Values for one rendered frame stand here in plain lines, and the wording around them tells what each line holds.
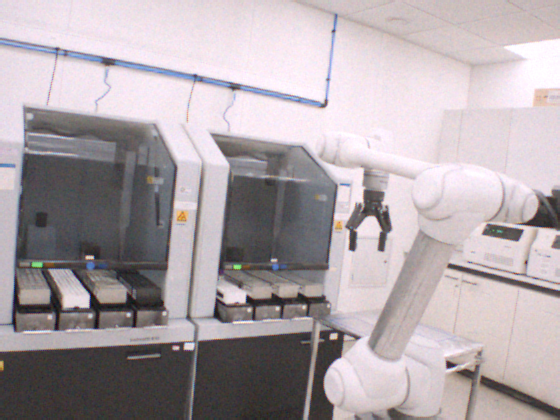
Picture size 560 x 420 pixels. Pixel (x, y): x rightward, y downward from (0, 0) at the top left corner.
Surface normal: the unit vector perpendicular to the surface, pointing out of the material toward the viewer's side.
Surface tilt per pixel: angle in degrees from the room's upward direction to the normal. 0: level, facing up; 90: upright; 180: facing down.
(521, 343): 90
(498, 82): 90
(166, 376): 90
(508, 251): 90
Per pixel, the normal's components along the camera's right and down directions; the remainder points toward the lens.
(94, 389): 0.54, 0.11
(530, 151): -0.83, -0.06
